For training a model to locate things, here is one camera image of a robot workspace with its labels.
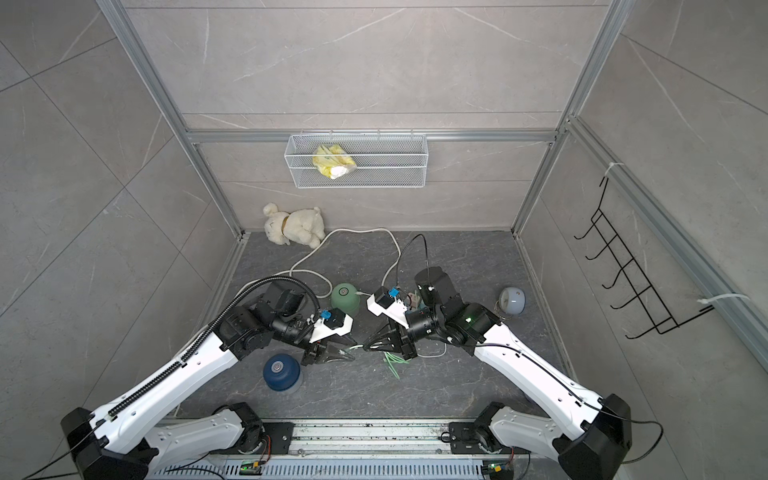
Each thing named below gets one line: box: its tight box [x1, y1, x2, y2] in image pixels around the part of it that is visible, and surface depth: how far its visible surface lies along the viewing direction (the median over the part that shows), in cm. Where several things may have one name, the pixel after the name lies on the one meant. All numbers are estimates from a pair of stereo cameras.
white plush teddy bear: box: [263, 202, 326, 249], surface depth 114 cm
